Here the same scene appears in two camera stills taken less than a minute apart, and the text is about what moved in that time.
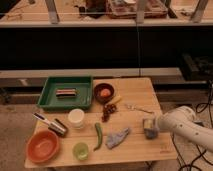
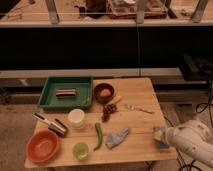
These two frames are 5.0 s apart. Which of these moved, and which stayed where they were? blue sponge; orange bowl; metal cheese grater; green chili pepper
Moved: blue sponge
Stayed: orange bowl; green chili pepper; metal cheese grater
